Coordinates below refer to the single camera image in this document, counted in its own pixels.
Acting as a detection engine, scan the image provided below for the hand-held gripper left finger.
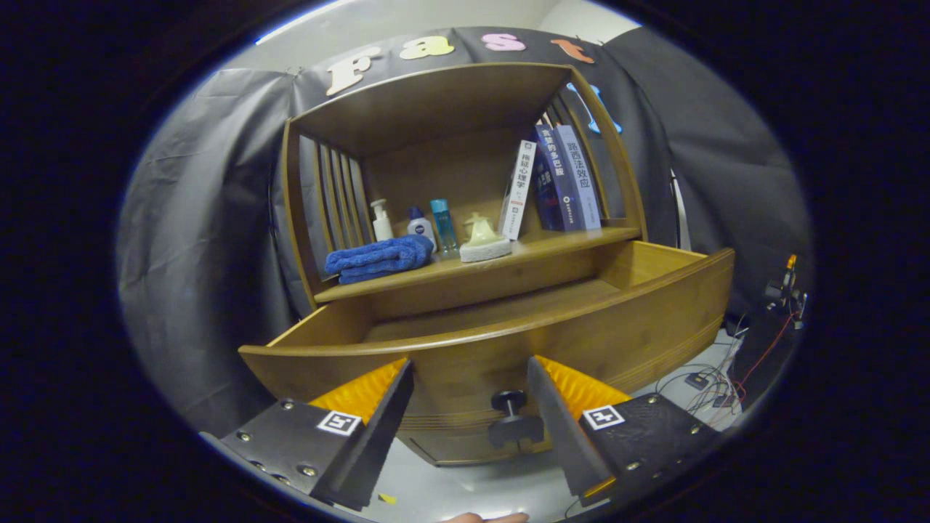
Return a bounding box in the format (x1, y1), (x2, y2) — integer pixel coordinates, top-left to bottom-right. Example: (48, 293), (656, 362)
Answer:
(218, 357), (415, 511)

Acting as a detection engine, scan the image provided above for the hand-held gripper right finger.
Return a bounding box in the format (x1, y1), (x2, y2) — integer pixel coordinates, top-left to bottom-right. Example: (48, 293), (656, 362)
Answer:
(527, 354), (724, 507)

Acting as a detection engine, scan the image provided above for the wooden drawer with black knob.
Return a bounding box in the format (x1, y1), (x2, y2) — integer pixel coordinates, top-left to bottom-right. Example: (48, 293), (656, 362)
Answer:
(238, 240), (736, 450)

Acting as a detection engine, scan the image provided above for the pale cream ceramic ornament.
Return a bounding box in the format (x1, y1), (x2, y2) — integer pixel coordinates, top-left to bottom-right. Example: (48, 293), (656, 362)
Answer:
(459, 218), (513, 263)

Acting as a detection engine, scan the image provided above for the wooden countertop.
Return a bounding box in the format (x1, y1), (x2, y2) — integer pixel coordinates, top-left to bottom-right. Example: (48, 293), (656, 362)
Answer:
(314, 227), (642, 304)

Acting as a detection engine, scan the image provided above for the wooden cabinet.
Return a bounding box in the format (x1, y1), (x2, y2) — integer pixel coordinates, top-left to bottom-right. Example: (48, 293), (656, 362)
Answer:
(281, 62), (647, 466)

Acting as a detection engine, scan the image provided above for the blue folded towel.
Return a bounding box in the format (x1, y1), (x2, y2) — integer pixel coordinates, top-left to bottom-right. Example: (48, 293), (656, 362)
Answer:
(324, 234), (435, 285)

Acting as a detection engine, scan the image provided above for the white pump bottle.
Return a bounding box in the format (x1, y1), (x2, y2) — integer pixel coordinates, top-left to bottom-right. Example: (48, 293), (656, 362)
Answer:
(370, 199), (395, 243)

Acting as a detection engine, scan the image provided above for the black equipment box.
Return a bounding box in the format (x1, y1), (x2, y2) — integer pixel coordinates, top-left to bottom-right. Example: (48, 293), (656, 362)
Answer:
(727, 312), (793, 408)

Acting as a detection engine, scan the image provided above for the white bottle with blue cap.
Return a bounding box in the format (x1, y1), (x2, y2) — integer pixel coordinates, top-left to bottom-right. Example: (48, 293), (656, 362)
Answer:
(406, 207), (437, 251)

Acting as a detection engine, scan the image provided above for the clear blue bottle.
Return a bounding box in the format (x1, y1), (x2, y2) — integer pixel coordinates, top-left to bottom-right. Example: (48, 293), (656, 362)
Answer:
(430, 199), (458, 254)

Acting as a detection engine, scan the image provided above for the white book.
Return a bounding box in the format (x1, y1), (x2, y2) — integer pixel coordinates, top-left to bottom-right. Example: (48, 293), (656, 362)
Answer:
(497, 139), (538, 241)

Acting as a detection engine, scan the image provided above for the dark blue book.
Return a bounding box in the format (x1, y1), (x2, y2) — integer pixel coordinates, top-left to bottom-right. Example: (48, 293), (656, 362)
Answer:
(533, 123), (584, 232)

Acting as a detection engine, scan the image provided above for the pale grey-blue book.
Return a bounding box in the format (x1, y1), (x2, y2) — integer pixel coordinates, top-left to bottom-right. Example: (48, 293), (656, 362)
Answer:
(556, 124), (603, 231)

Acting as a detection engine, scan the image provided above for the black device with orange tip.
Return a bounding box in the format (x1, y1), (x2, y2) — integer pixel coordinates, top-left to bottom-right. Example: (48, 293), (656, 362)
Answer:
(763, 254), (809, 331)

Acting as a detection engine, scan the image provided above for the tangle of floor cables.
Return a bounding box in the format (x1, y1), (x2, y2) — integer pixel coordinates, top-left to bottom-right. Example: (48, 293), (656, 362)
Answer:
(654, 327), (749, 418)

